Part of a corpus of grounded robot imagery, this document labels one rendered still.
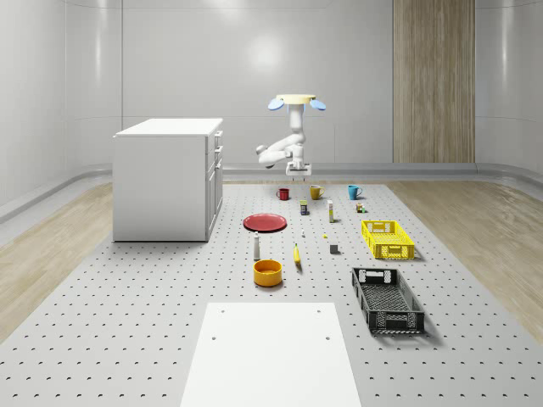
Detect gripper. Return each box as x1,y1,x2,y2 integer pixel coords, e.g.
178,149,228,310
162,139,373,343
284,162,314,183

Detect red plate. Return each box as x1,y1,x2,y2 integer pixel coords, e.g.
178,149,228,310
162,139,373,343
242,212,288,234

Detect drone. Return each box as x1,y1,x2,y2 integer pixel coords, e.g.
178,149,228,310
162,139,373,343
267,93,328,113

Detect yellow bowl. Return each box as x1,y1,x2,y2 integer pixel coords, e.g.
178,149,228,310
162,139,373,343
252,259,283,288

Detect yellow basket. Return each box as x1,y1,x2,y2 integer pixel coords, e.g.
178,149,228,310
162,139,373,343
361,219,417,260

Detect white cabinet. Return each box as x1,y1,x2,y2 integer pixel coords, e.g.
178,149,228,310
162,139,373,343
112,117,225,243

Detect dark grey basket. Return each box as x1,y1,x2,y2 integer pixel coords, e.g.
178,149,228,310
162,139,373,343
350,266,426,337

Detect white board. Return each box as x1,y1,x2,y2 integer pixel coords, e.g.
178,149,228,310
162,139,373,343
179,301,363,407

